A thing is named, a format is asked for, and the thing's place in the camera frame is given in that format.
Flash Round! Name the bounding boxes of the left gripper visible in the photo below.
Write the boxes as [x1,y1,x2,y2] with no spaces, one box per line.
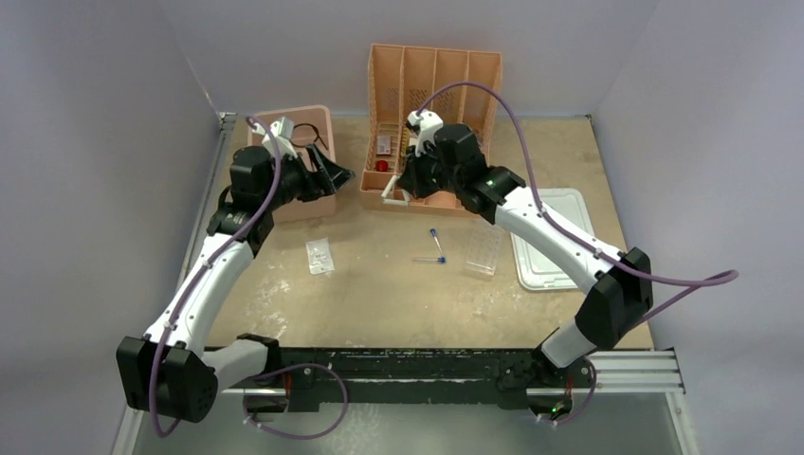
[261,143,353,212]

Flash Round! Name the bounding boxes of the clear test tube rack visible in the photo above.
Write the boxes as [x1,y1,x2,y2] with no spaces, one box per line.
[464,219,505,278]

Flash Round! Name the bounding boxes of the purple cable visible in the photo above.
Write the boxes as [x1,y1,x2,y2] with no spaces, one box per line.
[148,115,350,441]
[414,82,740,428]

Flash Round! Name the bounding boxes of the white plastic lid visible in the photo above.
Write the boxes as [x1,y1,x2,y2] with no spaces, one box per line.
[511,188,594,292]

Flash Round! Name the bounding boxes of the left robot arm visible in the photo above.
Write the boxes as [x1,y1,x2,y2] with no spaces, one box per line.
[116,144,355,434]

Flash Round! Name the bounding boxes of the pink file organizer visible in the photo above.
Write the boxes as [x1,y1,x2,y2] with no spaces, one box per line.
[359,44,503,218]

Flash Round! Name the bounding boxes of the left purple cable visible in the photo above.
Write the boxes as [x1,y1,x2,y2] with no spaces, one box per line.
[148,115,350,441]

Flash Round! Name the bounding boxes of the pink plastic bin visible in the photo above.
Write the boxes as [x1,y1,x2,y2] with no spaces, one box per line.
[246,104,339,224]

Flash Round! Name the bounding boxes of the clay pipe triangle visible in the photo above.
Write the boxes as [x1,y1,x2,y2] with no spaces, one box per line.
[380,174,411,207]

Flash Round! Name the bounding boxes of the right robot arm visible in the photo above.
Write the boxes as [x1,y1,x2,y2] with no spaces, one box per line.
[397,121,652,386]

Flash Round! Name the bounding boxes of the white plastic packet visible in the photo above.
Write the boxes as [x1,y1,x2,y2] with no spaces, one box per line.
[305,238,335,275]

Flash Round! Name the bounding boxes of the blue-capped test tube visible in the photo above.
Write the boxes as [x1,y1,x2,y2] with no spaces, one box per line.
[411,256,446,264]
[429,228,445,257]

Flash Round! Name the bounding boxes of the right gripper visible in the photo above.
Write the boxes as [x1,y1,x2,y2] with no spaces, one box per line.
[400,140,464,202]

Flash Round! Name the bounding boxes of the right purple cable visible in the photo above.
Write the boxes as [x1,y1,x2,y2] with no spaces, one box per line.
[414,82,740,428]

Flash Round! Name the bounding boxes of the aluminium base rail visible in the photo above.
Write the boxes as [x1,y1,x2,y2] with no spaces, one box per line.
[114,337,699,454]

